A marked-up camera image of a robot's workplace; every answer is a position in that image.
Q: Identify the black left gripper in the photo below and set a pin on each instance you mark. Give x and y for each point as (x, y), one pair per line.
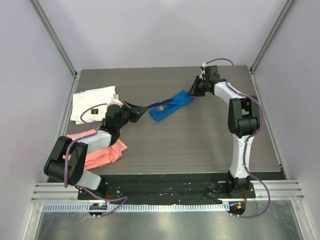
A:
(135, 116)

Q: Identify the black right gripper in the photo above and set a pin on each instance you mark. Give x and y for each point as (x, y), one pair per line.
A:
(194, 91)

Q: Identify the blue cloth napkin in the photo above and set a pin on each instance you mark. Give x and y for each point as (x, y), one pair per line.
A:
(181, 99)

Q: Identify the green handled gold fork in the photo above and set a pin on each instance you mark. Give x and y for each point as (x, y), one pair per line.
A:
(160, 108)

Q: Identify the purple plastic knife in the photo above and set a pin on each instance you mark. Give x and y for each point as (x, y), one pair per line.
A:
(160, 103)

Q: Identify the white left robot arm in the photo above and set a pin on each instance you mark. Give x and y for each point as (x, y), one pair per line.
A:
(66, 162)

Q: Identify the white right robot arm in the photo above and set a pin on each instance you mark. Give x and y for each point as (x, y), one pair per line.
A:
(243, 123)

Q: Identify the pink folded cloth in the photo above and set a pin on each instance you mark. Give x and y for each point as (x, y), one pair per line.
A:
(105, 155)

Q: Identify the white folded cloth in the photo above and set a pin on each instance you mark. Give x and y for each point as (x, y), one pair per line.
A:
(84, 100)

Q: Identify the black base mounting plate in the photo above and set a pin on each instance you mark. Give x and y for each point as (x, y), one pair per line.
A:
(164, 189)

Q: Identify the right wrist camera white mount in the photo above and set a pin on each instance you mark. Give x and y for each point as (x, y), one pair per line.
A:
(204, 71)

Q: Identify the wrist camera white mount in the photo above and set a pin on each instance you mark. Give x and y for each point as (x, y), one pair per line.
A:
(115, 100)
(204, 71)

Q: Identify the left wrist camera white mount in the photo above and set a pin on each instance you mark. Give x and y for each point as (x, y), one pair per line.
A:
(115, 100)

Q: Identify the slotted cable duct rail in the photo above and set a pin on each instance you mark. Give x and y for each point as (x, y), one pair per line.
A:
(95, 207)

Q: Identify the right aluminium frame post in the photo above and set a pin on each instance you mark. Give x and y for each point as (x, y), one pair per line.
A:
(284, 13)

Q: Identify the aluminium frame post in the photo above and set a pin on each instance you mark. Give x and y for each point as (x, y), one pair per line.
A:
(53, 36)
(284, 13)

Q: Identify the horizontal aluminium frame rail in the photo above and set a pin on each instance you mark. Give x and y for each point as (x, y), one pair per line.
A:
(55, 192)

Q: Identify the left aluminium frame post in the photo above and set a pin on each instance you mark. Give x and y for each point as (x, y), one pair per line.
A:
(53, 36)

